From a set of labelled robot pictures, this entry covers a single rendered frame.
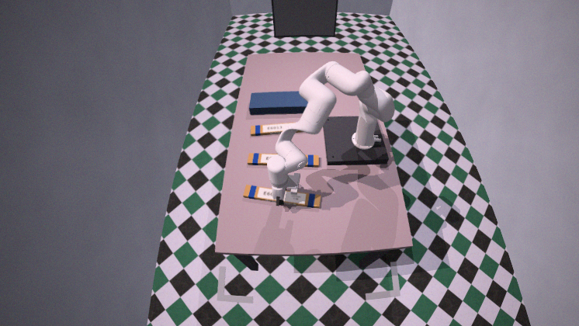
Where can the orange flat pack with blue bands and white label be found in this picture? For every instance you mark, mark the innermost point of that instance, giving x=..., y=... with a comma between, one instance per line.
x=262, y=159

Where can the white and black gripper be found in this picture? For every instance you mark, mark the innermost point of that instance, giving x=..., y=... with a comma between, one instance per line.
x=279, y=193

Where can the blue rectangular block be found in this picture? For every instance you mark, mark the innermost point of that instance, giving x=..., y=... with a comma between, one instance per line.
x=276, y=102

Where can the orange box with blue bands and white label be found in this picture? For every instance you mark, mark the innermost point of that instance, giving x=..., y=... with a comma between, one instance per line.
x=302, y=199

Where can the tan rectangular pack with blue bands and white label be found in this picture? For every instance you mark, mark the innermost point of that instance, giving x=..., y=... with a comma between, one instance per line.
x=268, y=129

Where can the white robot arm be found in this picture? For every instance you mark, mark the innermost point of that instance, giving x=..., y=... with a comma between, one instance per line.
x=321, y=101

